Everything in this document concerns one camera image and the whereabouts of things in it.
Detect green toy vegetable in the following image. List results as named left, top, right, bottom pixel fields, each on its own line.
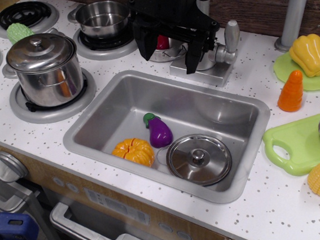
left=6, top=23, right=35, bottom=45

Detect small steel pot behind gripper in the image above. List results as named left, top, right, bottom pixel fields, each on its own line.
left=150, top=38, right=188, bottom=63

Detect large steel pot with lid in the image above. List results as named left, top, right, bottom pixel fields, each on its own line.
left=6, top=33, right=84, bottom=107

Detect open steel saucepan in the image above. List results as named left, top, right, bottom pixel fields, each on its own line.
left=74, top=0, right=130, bottom=39

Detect red toy vegetable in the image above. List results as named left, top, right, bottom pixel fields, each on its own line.
left=156, top=35, right=170, bottom=50

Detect oven door with handle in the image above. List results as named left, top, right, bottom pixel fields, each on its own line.
left=0, top=179, right=44, bottom=219

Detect green cutting board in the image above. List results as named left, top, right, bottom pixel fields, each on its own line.
left=262, top=114, right=320, bottom=176

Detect grey toy faucet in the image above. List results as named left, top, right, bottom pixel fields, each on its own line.
left=170, top=20, right=240, bottom=87

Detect purple toy eggplant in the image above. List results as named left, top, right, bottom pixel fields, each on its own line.
left=143, top=112, right=173, bottom=149

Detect back left stove burner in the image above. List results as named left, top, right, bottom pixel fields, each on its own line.
left=0, top=1, right=59, bottom=38

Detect yellow toy bell pepper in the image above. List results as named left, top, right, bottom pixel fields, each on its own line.
left=289, top=34, right=320, bottom=77

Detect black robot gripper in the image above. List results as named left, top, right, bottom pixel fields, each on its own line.
left=128, top=0, right=220, bottom=74

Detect grey toy sink basin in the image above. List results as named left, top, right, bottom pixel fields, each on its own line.
left=63, top=71, right=270, bottom=204

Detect dishwasher door with handle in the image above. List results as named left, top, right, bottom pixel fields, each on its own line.
left=48, top=190, right=189, bottom=240

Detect orange toy carrot piece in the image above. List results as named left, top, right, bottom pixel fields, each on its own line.
left=277, top=70, right=304, bottom=112

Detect orange toy pumpkin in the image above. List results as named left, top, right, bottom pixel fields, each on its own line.
left=112, top=138, right=155, bottom=168

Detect light green plate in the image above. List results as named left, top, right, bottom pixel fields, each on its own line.
left=273, top=52, right=320, bottom=91

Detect front stove burner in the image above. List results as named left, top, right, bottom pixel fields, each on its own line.
left=9, top=68, right=97, bottom=124

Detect steel pot lid in sink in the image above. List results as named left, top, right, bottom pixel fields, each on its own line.
left=166, top=134, right=232, bottom=186

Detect back right stove burner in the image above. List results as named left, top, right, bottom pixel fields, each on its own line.
left=73, top=29, right=138, bottom=61

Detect blue clamp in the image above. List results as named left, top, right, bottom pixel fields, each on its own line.
left=0, top=212, right=40, bottom=240

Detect grey vertical pole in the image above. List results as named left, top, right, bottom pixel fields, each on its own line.
left=275, top=0, right=306, bottom=53

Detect grey oven knob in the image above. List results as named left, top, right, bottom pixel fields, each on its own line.
left=0, top=151, right=28, bottom=183

